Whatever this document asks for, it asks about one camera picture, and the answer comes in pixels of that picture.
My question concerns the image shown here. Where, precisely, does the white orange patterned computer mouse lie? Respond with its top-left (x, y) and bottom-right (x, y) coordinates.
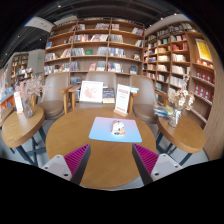
top-left (110, 119), bottom-right (127, 137)

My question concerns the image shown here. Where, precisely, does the wide wooden bookshelf unit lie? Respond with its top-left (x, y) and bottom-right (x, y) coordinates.
top-left (43, 17), bottom-right (146, 83)

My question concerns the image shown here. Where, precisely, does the blue pink gradient mouse pad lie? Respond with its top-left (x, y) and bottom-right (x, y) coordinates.
top-left (88, 116), bottom-right (143, 144)

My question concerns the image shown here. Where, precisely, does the dark covered standing book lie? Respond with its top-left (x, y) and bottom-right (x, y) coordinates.
top-left (102, 86), bottom-right (116, 105)

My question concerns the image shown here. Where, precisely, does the beige armchair with wooden arms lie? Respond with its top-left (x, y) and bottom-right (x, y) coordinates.
top-left (128, 73), bottom-right (168, 124)
top-left (36, 72), bottom-right (73, 121)
top-left (71, 70), bottom-right (118, 109)

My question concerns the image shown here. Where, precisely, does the white framed picture card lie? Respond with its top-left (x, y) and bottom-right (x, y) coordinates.
top-left (79, 80), bottom-right (104, 104)

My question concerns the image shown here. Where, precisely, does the narrow distant wooden bookshelf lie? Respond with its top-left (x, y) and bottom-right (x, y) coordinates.
top-left (9, 51), bottom-right (30, 79)

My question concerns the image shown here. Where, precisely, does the glass vase with dried flowers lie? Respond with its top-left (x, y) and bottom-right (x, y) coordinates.
top-left (14, 74), bottom-right (46, 119)
top-left (166, 74), bottom-right (196, 129)

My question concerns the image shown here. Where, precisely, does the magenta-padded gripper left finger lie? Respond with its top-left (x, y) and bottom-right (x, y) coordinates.
top-left (41, 143), bottom-right (92, 186)

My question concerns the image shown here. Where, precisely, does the colourful book display rack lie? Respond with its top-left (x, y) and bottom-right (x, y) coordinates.
top-left (0, 66), bottom-right (18, 113)

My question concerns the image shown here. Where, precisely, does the small white red sign card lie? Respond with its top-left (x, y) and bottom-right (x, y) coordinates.
top-left (13, 91), bottom-right (24, 115)

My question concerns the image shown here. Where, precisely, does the round wooden side table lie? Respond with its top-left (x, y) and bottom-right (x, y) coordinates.
top-left (156, 114), bottom-right (208, 167)
top-left (0, 105), bottom-right (48, 166)

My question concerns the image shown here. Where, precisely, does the stack of books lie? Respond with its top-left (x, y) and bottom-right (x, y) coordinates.
top-left (153, 104), bottom-right (174, 119)

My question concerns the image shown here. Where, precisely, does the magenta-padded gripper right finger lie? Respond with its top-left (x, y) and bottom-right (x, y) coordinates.
top-left (131, 143), bottom-right (184, 187)

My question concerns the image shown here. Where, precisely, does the white red sign on stand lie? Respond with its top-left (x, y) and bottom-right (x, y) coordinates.
top-left (113, 83), bottom-right (132, 118)

